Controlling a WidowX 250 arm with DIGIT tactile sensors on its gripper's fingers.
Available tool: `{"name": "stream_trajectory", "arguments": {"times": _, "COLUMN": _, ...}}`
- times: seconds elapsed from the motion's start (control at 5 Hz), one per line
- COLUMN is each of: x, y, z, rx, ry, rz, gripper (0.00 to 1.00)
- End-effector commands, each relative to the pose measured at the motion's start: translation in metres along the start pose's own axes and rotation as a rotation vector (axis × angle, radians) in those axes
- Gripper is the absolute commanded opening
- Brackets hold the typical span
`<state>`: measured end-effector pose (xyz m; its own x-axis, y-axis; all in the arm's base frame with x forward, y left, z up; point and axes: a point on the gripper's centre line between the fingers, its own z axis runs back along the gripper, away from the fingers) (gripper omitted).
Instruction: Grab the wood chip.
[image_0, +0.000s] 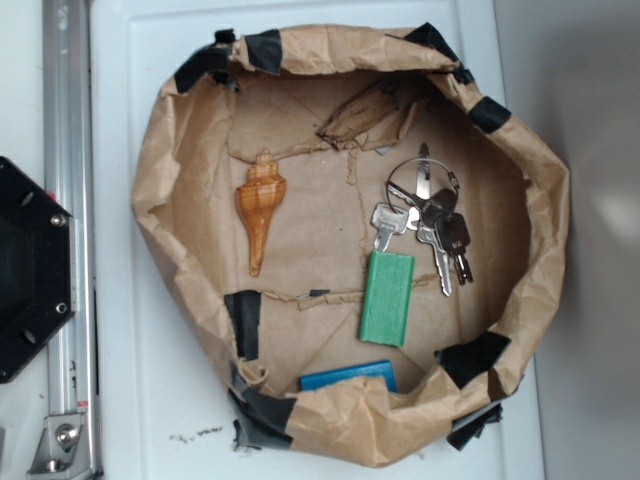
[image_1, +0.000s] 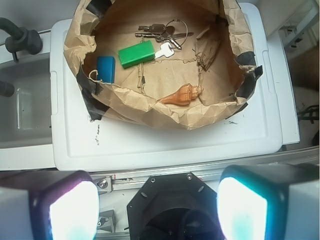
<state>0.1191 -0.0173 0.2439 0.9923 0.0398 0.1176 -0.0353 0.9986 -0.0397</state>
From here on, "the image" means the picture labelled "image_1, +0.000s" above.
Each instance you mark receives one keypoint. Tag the orange spiral seashell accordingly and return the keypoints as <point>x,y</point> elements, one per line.
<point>183,96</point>

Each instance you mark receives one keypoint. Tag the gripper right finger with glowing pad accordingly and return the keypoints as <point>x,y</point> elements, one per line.
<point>270,202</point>

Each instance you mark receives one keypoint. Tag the blue rectangular block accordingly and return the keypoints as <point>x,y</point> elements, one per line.
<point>105,67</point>

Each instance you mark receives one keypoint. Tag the brown wood chip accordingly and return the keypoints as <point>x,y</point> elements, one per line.
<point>206,47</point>

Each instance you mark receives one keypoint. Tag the black octagonal mount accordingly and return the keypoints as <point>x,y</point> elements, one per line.
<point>175,211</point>

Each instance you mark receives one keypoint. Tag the clear plastic container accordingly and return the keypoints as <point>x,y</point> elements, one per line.
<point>25,117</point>

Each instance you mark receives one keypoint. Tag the crumpled brown paper bag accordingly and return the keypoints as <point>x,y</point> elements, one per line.
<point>103,27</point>

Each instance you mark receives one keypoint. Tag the metal key bunch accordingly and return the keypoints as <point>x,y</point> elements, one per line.
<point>165,32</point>

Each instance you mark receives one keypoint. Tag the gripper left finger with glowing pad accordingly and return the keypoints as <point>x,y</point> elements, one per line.
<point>48,205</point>

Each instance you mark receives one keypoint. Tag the black cylinder handle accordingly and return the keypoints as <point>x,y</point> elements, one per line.
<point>6,89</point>

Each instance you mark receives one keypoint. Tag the white headed key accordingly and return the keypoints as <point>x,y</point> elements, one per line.
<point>166,50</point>

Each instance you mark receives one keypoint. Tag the black clamp knob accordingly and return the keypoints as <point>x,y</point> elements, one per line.
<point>20,39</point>

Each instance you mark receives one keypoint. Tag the aluminium frame rail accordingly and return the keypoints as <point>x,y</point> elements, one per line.
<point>109,181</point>

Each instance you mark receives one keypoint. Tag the white plastic bin lid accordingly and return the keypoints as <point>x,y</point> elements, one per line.
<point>112,145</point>

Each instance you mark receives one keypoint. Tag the green rectangular block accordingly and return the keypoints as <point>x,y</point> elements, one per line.
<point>136,54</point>

